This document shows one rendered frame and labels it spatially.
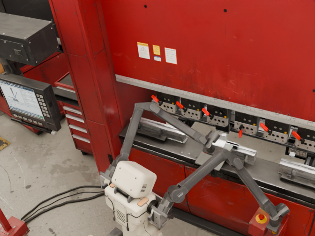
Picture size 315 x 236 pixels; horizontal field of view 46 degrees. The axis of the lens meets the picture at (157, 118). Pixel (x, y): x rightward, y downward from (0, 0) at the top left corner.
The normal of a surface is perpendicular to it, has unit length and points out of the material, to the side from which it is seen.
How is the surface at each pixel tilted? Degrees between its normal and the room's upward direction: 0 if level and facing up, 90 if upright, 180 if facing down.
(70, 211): 0
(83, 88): 90
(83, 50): 90
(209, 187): 90
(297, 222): 90
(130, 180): 47
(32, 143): 0
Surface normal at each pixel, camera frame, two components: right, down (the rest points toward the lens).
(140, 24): -0.49, 0.59
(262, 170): -0.10, -0.77
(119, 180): -0.55, -0.13
